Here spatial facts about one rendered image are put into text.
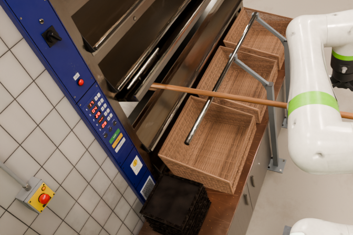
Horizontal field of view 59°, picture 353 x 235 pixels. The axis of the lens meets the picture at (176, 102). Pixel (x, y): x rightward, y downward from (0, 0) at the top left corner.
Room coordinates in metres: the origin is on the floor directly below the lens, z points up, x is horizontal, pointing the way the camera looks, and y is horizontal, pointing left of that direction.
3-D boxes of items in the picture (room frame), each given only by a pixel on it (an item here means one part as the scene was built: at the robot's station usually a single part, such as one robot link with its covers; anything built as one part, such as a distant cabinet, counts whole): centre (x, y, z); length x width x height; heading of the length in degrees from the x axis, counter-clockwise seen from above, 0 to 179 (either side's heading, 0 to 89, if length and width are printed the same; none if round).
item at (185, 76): (1.98, -0.30, 1.02); 1.79 x 0.11 x 0.19; 139
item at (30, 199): (0.82, 0.65, 1.46); 0.10 x 0.07 x 0.10; 139
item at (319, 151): (0.40, -0.27, 1.79); 0.18 x 0.13 x 0.12; 153
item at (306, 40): (0.65, -0.39, 1.80); 0.36 x 0.11 x 0.11; 153
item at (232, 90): (1.82, -0.52, 0.72); 0.56 x 0.49 x 0.28; 140
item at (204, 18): (2.00, -0.28, 1.16); 1.80 x 0.06 x 0.04; 139
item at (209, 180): (1.36, -0.12, 0.72); 0.56 x 0.49 x 0.28; 140
